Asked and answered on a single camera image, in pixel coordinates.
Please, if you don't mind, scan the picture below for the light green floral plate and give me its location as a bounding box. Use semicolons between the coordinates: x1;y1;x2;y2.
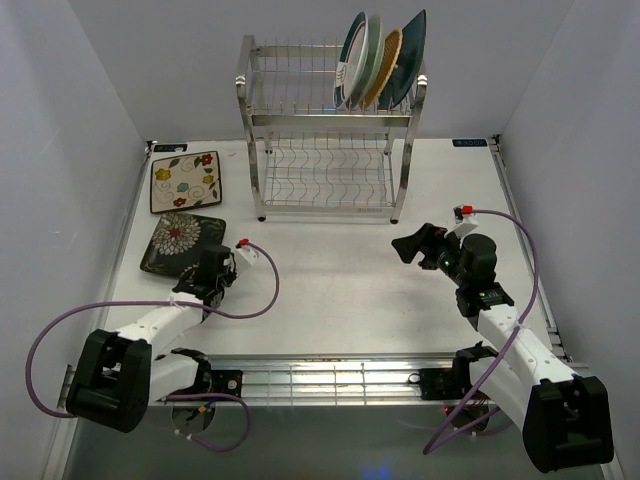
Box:
352;13;384;110

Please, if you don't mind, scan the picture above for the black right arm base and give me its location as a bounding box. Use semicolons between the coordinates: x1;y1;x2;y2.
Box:
408;341;498;400

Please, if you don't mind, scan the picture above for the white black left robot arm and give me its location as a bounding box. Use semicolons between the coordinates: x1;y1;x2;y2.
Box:
65;245;240;433

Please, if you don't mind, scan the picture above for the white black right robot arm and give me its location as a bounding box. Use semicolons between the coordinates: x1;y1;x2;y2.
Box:
391;221;614;473

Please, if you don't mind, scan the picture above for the aluminium front rail frame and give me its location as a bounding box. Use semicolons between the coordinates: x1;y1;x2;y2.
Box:
57;134;601;409

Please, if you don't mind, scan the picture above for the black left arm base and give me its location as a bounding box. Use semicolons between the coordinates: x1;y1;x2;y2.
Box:
170;348;243;397

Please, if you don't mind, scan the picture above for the stainless steel dish rack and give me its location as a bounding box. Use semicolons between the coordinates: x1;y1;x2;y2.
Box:
235;35;427;224

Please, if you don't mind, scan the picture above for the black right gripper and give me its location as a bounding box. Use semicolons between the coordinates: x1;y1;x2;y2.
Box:
391;223;469;287

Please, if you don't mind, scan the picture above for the black square floral plate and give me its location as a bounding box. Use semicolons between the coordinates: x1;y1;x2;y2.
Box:
139;213;227;279

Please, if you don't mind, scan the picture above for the white plate teal red rim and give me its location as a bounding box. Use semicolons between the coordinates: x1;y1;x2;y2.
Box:
333;12;368;108

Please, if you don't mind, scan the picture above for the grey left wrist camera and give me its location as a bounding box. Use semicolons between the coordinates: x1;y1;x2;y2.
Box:
231;238;259;276

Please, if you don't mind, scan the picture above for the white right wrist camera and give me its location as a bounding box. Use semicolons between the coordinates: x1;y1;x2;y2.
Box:
445;205;479;242

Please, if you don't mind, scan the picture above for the cream square floral plate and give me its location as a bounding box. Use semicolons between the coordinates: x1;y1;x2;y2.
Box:
149;151;222;214

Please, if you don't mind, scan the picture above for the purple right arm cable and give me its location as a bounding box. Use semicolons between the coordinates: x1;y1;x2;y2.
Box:
399;209;541;456

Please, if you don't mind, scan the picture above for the woven bamboo round plate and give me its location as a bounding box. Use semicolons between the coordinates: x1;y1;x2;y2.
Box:
363;28;403;109

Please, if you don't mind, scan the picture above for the dark teal square plate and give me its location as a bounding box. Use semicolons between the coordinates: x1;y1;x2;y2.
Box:
378;9;427;110

